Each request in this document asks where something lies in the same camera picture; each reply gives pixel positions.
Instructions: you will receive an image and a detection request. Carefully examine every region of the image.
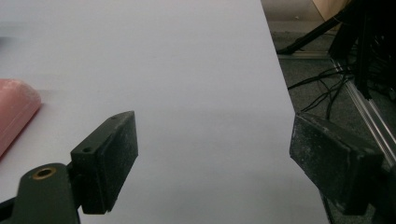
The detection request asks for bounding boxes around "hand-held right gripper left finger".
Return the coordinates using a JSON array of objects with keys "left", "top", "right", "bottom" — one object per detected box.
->
[{"left": 70, "top": 110, "right": 139, "bottom": 216}]

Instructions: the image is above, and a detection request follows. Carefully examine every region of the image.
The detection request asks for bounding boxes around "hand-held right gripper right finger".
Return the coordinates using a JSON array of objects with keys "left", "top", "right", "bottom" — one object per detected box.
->
[{"left": 289, "top": 112, "right": 385, "bottom": 217}]

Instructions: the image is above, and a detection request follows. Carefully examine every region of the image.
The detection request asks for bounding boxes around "pink plastic object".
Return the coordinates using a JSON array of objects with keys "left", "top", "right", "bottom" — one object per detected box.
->
[{"left": 0, "top": 78, "right": 43, "bottom": 158}]

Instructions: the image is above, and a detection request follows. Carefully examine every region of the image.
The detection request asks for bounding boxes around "black stand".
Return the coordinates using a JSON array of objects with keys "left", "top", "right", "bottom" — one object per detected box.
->
[{"left": 276, "top": 0, "right": 396, "bottom": 101}]

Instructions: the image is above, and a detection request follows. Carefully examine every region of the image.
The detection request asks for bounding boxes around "cardboard box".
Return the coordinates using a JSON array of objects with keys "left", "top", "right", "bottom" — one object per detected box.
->
[{"left": 312, "top": 0, "right": 353, "bottom": 22}]

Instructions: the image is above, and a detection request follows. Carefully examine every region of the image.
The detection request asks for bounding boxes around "aluminium frame rail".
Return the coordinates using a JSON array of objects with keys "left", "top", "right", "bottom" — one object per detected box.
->
[{"left": 332, "top": 59, "right": 396, "bottom": 169}]

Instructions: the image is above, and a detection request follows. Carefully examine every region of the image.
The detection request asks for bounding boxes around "black cable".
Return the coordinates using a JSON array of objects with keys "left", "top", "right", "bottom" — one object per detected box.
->
[
  {"left": 287, "top": 66, "right": 353, "bottom": 91},
  {"left": 300, "top": 73, "right": 351, "bottom": 120}
]

